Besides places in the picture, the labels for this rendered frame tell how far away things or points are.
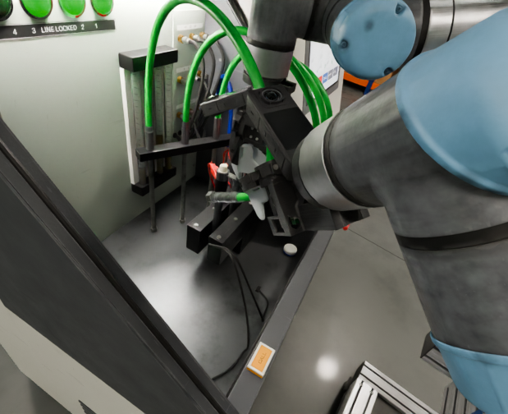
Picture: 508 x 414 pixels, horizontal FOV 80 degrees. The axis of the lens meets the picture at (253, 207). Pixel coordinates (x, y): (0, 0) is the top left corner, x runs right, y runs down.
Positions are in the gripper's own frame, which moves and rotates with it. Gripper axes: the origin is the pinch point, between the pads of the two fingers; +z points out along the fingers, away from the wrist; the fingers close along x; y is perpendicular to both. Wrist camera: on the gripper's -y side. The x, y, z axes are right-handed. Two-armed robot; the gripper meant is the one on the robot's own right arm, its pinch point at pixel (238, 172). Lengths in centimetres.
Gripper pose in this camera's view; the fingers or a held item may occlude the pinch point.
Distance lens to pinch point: 62.7
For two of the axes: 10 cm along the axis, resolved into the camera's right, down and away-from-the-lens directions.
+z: -1.6, 7.7, 6.2
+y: 8.7, 4.0, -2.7
